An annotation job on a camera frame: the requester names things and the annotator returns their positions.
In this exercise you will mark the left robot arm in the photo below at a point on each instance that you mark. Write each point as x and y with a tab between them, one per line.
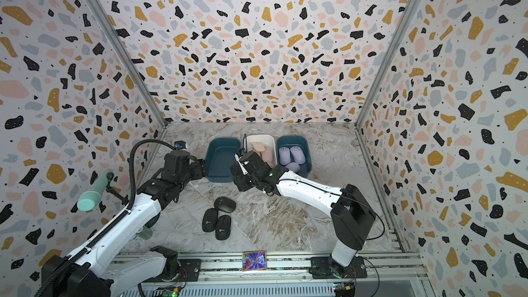
87	270

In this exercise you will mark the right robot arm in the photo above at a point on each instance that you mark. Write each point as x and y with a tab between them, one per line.
350	213

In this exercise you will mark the right teal storage box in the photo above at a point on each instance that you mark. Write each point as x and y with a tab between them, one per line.
297	141

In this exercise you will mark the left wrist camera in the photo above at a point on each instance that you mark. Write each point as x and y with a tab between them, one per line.
180	145

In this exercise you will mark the pink mouse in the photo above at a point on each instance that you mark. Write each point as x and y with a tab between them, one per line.
259	147
268	156

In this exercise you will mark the green tape roll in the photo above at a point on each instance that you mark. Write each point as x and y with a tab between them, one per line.
144	233

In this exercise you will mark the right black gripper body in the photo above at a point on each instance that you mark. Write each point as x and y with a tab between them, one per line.
248	181

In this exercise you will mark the colourful small card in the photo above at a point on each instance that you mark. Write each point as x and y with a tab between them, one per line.
253	261

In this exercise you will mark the purple mouse front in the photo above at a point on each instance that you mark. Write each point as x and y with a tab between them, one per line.
298	155

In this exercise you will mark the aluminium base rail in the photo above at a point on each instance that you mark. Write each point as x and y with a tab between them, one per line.
220	274

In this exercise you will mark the left teal storage box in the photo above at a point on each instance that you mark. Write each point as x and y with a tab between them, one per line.
219	159

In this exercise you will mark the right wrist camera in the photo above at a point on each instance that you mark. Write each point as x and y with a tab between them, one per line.
239	157

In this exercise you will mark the teal storage box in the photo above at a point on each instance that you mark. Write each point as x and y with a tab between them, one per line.
297	141
219	159

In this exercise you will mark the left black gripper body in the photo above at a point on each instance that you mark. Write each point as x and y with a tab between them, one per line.
198	171

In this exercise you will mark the purple mouse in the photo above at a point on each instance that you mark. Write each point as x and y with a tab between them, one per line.
284	156
298	155
293	166

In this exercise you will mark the mint green bottle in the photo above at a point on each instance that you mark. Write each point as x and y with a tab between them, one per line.
92	197

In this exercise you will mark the white storage box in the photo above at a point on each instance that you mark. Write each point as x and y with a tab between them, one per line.
268	140

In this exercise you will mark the black mouse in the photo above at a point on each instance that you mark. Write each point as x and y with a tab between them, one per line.
223	228
209	220
224	204

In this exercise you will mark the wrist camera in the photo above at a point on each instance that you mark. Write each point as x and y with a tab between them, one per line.
180	145
239	157

